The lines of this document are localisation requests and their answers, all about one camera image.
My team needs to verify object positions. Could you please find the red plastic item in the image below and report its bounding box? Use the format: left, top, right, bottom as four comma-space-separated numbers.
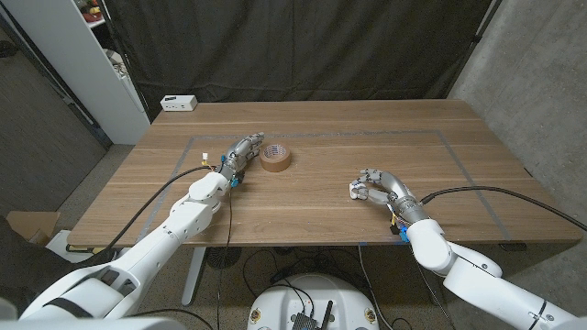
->
75, 0, 105, 24

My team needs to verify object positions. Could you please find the white table leg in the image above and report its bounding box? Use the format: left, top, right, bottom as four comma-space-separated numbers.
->
181, 247, 207, 307

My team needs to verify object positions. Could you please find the white power strip box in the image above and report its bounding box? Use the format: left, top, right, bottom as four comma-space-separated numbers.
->
159, 94, 199, 113

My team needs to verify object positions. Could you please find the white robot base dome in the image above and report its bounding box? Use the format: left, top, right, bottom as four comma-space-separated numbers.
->
247, 273, 381, 330

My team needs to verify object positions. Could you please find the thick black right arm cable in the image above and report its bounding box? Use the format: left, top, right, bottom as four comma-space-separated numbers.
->
420, 184, 587, 233

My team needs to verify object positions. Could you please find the white cabinet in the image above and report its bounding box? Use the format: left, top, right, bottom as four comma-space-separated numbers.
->
0, 0, 151, 146

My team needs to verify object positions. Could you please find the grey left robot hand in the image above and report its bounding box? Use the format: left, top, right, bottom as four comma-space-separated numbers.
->
218, 131, 266, 178

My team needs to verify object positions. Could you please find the grey cable clutter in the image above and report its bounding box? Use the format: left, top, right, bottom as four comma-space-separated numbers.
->
105, 48, 132, 80

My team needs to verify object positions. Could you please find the white flat box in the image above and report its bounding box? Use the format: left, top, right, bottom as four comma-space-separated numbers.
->
45, 228, 116, 265

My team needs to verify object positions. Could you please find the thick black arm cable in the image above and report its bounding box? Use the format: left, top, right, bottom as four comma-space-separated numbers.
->
68, 165, 216, 267
420, 184, 587, 233

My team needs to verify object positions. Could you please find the black fabric mass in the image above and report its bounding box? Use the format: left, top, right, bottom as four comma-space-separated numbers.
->
0, 214, 82, 306

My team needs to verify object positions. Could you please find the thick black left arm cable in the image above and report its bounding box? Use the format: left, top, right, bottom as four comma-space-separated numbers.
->
68, 165, 216, 267

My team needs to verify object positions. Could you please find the thin black hanging cable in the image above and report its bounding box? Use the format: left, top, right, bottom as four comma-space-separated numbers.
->
215, 182, 234, 330

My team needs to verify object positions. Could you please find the black round perforated disc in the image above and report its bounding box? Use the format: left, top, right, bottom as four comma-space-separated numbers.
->
205, 247, 243, 270

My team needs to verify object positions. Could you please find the black backdrop frame pole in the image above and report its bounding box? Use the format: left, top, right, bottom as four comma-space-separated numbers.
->
442, 0, 504, 100

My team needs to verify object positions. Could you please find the brown tape roll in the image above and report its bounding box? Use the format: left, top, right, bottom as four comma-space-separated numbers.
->
260, 142, 293, 173

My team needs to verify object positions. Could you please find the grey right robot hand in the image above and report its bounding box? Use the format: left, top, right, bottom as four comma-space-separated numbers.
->
349, 168, 430, 225

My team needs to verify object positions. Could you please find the black antenna module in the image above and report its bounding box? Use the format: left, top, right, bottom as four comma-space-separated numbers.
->
290, 300, 335, 330

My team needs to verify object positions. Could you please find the brown cardboard box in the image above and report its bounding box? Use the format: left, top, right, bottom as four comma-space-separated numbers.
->
4, 210, 61, 247

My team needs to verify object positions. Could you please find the black floor cable bundle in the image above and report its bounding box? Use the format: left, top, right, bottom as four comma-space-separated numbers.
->
241, 247, 368, 299

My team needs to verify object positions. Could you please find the black fabric backdrop curtain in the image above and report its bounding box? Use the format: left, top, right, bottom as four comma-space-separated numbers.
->
103, 0, 495, 123

